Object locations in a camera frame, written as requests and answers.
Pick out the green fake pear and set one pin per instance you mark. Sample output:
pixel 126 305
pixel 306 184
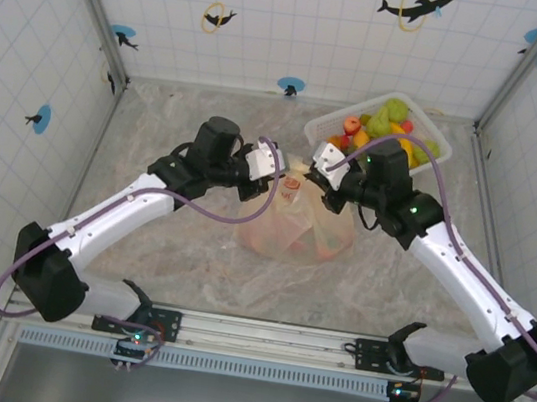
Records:
pixel 378 125

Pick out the blue oval penguin sticker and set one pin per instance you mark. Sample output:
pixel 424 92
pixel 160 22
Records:
pixel 291 83

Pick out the aluminium frame rail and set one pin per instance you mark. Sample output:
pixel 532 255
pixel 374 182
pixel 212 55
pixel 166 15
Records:
pixel 100 135

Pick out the lumpy green fake fruit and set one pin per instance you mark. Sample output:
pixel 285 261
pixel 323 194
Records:
pixel 433 148
pixel 421 157

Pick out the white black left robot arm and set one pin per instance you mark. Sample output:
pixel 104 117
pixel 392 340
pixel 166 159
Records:
pixel 114 218

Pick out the yellow fake banana bunch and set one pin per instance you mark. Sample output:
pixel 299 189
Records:
pixel 410 151

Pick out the blue blob sticker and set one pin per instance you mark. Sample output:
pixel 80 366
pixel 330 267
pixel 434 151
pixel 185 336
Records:
pixel 533 36

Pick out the round green fake fruit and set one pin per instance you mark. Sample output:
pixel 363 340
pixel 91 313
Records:
pixel 397 108

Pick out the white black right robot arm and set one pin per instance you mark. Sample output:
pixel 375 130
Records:
pixel 458 286

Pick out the orange fake tangerine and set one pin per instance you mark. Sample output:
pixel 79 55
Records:
pixel 335 140

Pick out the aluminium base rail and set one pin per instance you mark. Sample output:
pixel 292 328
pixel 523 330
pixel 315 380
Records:
pixel 253 335

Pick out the aluminium frame post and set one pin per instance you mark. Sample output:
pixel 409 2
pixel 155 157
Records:
pixel 521 72
pixel 96 8

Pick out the beige printed plastic bag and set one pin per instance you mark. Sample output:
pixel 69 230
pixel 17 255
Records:
pixel 293 235

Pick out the white plastic mesh basket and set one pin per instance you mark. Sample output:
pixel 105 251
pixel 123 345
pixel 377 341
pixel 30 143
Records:
pixel 320 127

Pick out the blue circle shark sticker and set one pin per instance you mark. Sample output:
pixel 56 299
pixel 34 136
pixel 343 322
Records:
pixel 122 32

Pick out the pink red fake fruit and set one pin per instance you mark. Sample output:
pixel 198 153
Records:
pixel 407 126

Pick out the blue oval seal sticker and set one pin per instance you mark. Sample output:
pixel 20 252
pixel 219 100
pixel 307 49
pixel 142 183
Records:
pixel 44 119

